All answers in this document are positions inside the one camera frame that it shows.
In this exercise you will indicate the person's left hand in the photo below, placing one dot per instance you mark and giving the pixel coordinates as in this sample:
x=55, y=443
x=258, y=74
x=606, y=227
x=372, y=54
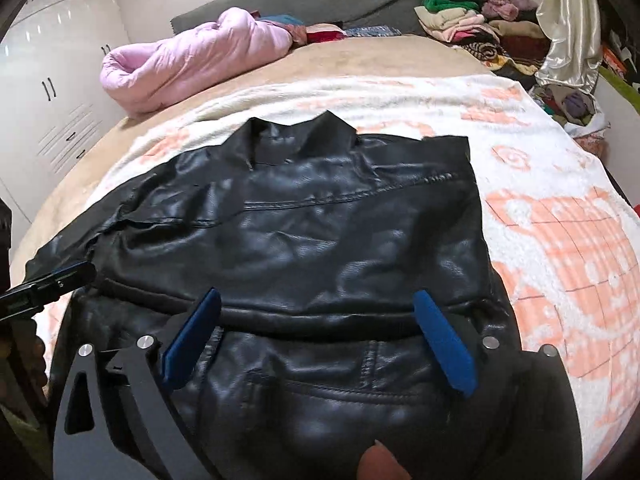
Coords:
x=35, y=357

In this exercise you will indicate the person's right hand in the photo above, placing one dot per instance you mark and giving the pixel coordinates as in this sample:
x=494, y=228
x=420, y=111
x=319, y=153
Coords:
x=382, y=462

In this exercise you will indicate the white wardrobe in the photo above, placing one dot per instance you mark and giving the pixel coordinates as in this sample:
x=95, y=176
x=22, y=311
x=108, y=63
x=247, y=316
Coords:
x=50, y=75

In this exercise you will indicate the cream satin curtain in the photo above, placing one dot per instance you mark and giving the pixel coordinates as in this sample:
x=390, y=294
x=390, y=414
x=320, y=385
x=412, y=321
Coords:
x=570, y=30

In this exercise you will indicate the white orange patterned blanket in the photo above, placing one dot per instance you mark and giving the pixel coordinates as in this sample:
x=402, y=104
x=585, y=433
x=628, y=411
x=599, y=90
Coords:
x=540, y=240

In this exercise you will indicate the pink quilt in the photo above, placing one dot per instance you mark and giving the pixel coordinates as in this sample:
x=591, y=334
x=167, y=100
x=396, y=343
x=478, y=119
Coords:
x=195, y=60

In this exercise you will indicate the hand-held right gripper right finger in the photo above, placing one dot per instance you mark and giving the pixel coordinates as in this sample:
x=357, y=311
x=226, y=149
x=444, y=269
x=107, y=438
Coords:
x=445, y=345

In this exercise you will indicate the red garment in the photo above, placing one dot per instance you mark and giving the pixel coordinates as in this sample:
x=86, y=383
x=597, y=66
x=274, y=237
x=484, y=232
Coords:
x=325, y=36

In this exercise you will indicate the heap of mixed clothes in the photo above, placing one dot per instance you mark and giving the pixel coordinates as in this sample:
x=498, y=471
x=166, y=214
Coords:
x=570, y=105

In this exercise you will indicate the black leather jacket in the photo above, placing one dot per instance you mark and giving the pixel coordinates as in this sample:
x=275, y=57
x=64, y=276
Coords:
x=310, y=240

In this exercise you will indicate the pile of folded clothes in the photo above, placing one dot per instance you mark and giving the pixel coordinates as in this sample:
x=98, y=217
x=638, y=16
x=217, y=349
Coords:
x=475, y=25

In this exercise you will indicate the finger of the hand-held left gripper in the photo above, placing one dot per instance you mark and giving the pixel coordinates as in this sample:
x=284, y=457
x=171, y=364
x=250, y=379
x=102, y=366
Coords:
x=55, y=280

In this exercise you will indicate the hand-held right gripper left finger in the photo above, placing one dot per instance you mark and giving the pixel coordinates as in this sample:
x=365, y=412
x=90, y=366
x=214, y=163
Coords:
x=192, y=340

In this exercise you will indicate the blue patterned cloth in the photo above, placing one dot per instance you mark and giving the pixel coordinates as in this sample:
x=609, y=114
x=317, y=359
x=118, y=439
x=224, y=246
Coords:
x=372, y=31

